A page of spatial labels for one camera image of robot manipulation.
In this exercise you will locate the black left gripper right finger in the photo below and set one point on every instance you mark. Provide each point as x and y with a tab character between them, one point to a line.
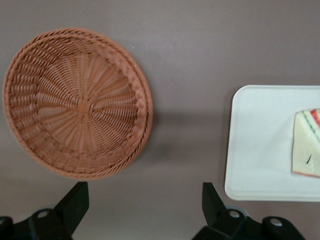
225	222

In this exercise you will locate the triangle sandwich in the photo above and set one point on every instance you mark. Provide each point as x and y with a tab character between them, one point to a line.
307	147

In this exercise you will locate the round brown wicker basket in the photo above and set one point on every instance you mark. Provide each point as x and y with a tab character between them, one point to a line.
75	107

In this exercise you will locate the beige plastic serving tray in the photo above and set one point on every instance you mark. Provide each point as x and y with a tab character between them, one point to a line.
260	140

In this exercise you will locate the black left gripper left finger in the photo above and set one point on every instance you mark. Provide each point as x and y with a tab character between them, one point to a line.
65	215

